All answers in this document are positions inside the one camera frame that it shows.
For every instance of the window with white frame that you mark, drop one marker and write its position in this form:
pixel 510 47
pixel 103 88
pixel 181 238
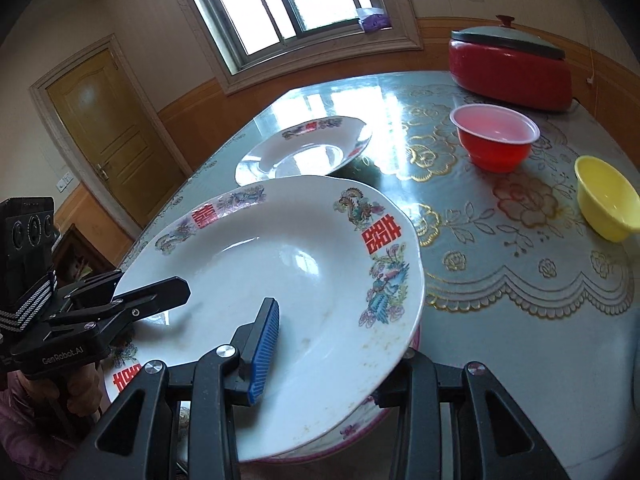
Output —
pixel 260 5

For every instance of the red electric cooking pot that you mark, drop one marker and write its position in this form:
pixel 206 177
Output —
pixel 510 80

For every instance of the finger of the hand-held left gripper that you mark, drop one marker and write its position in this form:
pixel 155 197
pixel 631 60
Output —
pixel 150 295
pixel 95 282

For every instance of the dark wooden cabinet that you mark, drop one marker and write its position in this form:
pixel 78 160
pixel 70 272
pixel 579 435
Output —
pixel 80 255

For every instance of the yellow plastic bowl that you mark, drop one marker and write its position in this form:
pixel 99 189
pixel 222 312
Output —
pixel 605 200

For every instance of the red plastic bowl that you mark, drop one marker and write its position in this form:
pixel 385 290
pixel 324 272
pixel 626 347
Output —
pixel 495 152

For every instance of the person's left hand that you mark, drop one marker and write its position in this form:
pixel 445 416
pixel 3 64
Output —
pixel 80 390

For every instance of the grey pot lid red knob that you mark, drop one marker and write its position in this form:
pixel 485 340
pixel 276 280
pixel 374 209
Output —
pixel 505 40

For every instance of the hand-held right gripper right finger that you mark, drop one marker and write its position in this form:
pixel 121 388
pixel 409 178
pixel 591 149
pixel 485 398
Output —
pixel 420 385

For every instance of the purple bag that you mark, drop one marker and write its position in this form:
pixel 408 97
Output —
pixel 375 21

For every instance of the yellow wooden door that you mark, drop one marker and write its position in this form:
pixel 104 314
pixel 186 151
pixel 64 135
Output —
pixel 105 125

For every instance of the pink-rimmed white printed plate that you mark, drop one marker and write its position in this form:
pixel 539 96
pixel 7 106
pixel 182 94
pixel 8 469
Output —
pixel 122 385

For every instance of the gold floral lace table mat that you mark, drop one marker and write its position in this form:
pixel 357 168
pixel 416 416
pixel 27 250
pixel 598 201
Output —
pixel 525 240

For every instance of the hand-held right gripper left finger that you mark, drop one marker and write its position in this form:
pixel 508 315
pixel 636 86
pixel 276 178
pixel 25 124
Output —
pixel 265 345

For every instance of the large white printed plate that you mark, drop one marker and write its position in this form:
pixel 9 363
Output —
pixel 280 260

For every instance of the small white printed plate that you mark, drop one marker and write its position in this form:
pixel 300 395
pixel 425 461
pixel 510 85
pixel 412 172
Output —
pixel 300 155

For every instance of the white light switch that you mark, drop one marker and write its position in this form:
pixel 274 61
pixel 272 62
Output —
pixel 64 181

